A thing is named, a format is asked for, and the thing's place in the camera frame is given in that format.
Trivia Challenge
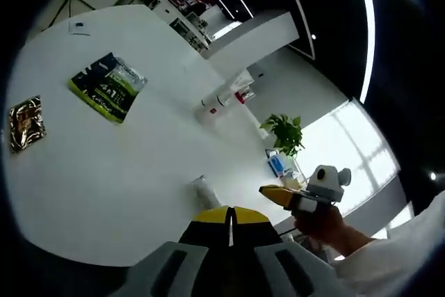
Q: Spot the small white card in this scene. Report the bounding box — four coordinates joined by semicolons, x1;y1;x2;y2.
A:
67;21;91;36

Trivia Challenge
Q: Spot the white skincare tube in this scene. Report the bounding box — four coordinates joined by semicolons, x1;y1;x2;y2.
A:
200;69;257;109

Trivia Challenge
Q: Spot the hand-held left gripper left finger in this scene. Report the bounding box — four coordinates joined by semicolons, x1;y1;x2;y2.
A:
113;206;234;297

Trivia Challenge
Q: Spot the yellow cup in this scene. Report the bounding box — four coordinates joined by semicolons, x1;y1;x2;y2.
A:
282;174;300;189

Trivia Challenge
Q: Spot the person's white shirt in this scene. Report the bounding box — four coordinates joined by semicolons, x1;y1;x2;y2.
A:
332;192;445;297

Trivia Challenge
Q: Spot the green black pouch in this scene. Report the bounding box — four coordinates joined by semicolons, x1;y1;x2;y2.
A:
67;52;148;125

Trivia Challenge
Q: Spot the red collar skincare bottle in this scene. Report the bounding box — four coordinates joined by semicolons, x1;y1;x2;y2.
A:
207;88;257;117

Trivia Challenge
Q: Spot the gold foil packet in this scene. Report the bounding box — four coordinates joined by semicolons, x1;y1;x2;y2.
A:
8;95;47;155

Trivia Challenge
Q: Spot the long white counter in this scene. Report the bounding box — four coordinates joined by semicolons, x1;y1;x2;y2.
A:
104;0;213;55

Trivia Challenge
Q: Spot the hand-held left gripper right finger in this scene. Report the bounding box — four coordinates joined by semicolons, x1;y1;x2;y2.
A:
229;206;349;297

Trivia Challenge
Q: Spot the clear skincare bottle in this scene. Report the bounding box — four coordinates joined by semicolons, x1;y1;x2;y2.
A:
190;175;223;210

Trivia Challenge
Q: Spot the blue white packet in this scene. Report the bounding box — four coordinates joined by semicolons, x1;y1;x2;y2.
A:
266;152;290;177

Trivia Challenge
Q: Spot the person's right hand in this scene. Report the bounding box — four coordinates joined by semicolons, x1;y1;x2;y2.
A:
293;204;348;248

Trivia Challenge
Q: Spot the green potted plant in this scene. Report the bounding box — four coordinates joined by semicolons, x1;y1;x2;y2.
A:
259;112;307;158

